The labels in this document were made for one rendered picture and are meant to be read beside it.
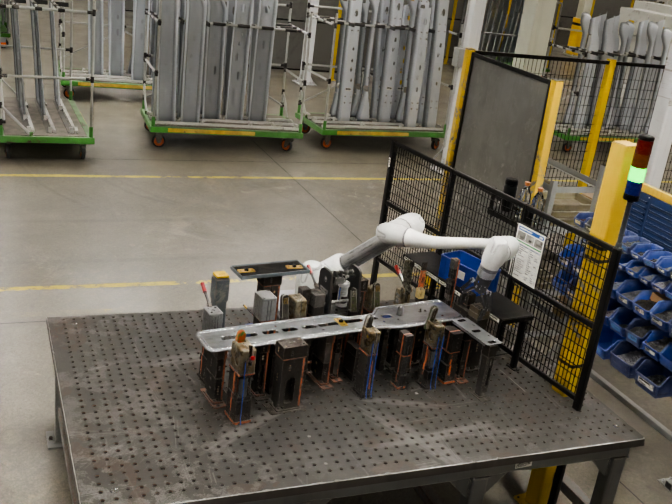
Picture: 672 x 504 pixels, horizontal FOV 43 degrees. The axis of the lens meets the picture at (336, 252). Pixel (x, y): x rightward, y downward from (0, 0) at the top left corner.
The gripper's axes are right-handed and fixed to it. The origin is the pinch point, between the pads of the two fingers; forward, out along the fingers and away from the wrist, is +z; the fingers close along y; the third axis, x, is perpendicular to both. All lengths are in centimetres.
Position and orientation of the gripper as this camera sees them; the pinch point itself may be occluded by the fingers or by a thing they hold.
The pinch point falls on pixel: (470, 310)
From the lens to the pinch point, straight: 431.3
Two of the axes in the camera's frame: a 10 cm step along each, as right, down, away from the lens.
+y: -5.9, -5.2, 6.1
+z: -2.8, 8.5, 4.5
